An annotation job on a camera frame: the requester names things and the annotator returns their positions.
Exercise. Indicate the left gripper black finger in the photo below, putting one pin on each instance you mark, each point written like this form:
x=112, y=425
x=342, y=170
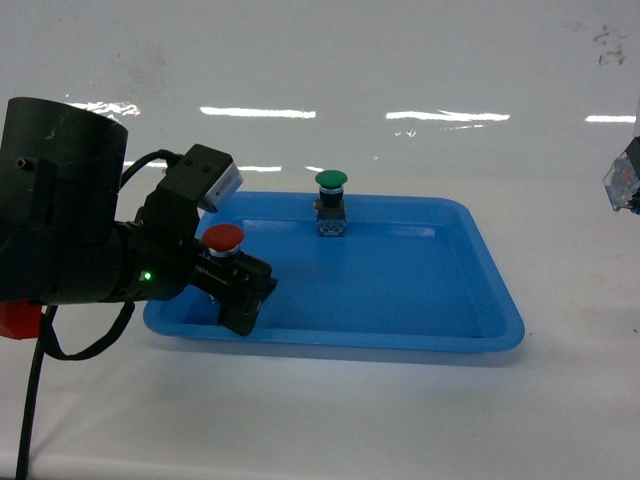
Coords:
x=241, y=283

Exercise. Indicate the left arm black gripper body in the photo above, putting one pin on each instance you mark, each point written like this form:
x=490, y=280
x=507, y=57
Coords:
x=158, y=245

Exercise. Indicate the red mushroom push button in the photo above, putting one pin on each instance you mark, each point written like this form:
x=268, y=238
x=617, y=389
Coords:
x=223, y=240

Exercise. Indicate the yellow mushroom push button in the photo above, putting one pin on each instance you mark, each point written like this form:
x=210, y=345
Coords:
x=622, y=179

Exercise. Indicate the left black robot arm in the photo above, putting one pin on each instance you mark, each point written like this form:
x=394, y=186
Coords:
x=62, y=169

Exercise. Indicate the green mushroom push button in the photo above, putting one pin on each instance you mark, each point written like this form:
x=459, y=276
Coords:
x=329, y=206

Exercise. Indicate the blue plastic tray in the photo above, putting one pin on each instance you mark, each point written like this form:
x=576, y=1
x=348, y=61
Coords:
x=409, y=274

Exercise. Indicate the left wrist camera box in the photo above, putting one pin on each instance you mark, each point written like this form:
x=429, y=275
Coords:
x=207, y=177

